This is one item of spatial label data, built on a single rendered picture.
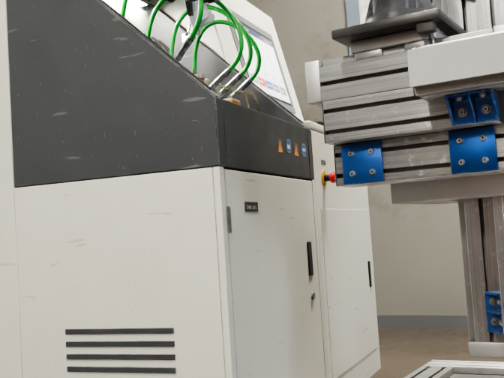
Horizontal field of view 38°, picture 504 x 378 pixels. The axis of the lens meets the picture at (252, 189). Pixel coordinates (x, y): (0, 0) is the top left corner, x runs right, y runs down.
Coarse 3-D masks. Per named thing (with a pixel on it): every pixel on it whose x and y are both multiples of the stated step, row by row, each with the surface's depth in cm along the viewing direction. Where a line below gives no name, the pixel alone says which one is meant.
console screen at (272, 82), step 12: (252, 24) 280; (252, 36) 274; (264, 36) 289; (264, 48) 283; (240, 60) 253; (252, 60) 265; (264, 60) 278; (276, 60) 293; (252, 72) 260; (264, 72) 273; (276, 72) 288; (264, 84) 268; (276, 84) 282; (276, 96) 277; (288, 96) 292; (288, 108) 287
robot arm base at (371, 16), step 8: (376, 0) 149; (384, 0) 147; (392, 0) 146; (400, 0) 146; (408, 0) 146; (416, 0) 147; (424, 0) 147; (368, 8) 152; (376, 8) 148; (384, 8) 147; (392, 8) 146; (400, 8) 145; (408, 8) 145; (416, 8) 145; (424, 8) 146; (432, 8) 148; (368, 16) 152; (376, 16) 147; (384, 16) 146; (392, 16) 145
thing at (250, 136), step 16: (224, 112) 168; (240, 112) 176; (256, 112) 186; (224, 128) 167; (240, 128) 175; (256, 128) 185; (272, 128) 196; (288, 128) 208; (304, 128) 222; (240, 144) 175; (256, 144) 185; (272, 144) 195; (240, 160) 174; (256, 160) 184; (272, 160) 194; (288, 160) 206; (304, 160) 220; (288, 176) 207; (304, 176) 218
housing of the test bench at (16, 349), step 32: (0, 0) 188; (0, 32) 188; (0, 64) 188; (0, 96) 187; (0, 128) 187; (0, 160) 187; (0, 192) 186; (0, 224) 186; (0, 256) 186; (0, 288) 185; (0, 320) 185; (0, 352) 185
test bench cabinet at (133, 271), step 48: (48, 192) 180; (96, 192) 175; (144, 192) 170; (192, 192) 165; (48, 240) 180; (96, 240) 175; (144, 240) 169; (192, 240) 165; (48, 288) 179; (96, 288) 174; (144, 288) 169; (192, 288) 164; (48, 336) 179; (96, 336) 174; (144, 336) 169; (192, 336) 164
